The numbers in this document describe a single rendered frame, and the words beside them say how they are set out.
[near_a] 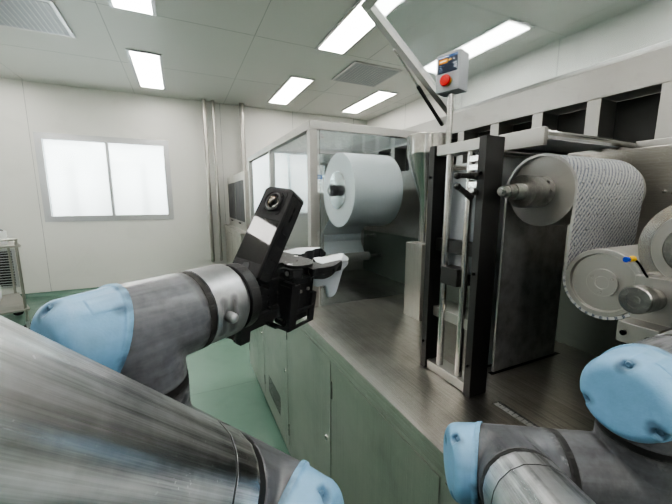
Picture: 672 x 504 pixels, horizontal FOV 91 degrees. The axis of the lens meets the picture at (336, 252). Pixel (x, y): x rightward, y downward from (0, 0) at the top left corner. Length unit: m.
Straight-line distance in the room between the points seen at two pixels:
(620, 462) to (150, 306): 0.44
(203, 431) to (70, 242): 5.74
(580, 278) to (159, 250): 5.47
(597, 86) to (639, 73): 0.09
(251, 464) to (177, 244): 5.56
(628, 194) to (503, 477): 0.69
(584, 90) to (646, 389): 0.91
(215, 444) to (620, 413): 0.34
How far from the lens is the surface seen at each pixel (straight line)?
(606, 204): 0.85
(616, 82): 1.15
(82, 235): 5.86
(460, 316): 0.79
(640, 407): 0.40
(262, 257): 0.37
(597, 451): 0.44
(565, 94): 1.21
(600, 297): 0.76
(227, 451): 0.20
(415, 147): 1.15
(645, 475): 0.45
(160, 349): 0.29
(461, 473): 0.40
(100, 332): 0.27
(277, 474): 0.24
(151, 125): 5.80
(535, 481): 0.34
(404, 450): 0.83
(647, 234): 0.71
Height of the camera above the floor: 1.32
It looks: 9 degrees down
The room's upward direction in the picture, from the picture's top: straight up
